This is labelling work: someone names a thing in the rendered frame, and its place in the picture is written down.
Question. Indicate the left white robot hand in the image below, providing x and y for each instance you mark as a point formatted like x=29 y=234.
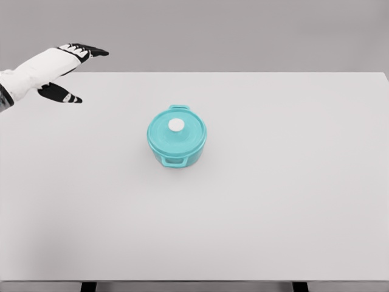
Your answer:
x=57 y=64

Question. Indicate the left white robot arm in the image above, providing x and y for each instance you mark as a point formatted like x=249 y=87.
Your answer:
x=13 y=83

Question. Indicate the teal lid with white knob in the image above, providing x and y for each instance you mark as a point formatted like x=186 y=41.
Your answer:
x=177 y=130

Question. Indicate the teal pot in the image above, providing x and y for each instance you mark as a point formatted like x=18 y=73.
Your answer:
x=179 y=156

